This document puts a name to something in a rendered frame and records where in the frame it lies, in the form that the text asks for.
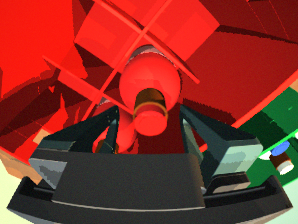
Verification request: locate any red crate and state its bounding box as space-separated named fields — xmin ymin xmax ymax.
xmin=0 ymin=0 xmax=298 ymax=166

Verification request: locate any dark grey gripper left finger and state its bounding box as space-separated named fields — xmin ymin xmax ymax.
xmin=36 ymin=105 xmax=120 ymax=154

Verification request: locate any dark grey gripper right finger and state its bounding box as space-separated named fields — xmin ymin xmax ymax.
xmin=179 ymin=104 xmax=263 ymax=187

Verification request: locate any white bottle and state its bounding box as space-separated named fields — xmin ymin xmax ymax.
xmin=259 ymin=151 xmax=293 ymax=174

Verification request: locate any green bottle crate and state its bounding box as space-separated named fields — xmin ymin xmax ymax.
xmin=238 ymin=86 xmax=298 ymax=188

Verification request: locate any blue bottle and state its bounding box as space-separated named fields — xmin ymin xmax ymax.
xmin=270 ymin=140 xmax=289 ymax=156

